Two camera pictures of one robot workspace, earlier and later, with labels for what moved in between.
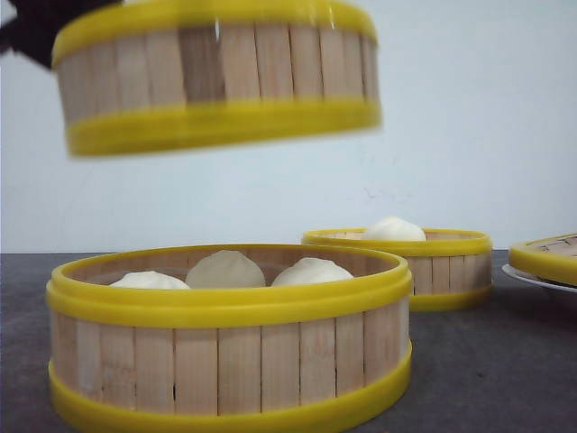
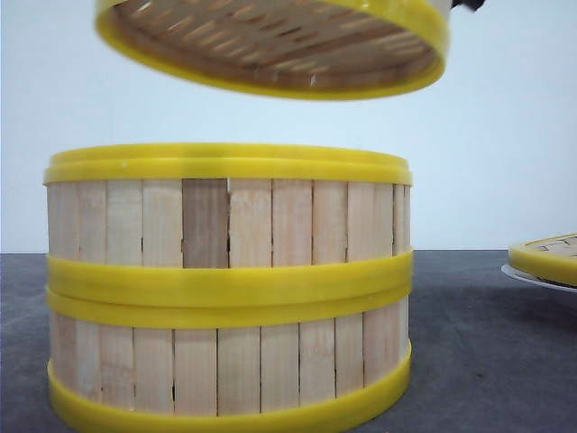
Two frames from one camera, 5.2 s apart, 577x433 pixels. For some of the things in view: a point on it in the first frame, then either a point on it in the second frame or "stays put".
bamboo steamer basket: [226, 336] stays put
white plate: [542, 281] stays put
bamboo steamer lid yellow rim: [552, 257] stays put
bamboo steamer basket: [141, 77] → [229, 220]
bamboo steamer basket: [451, 267] → [282, 49]
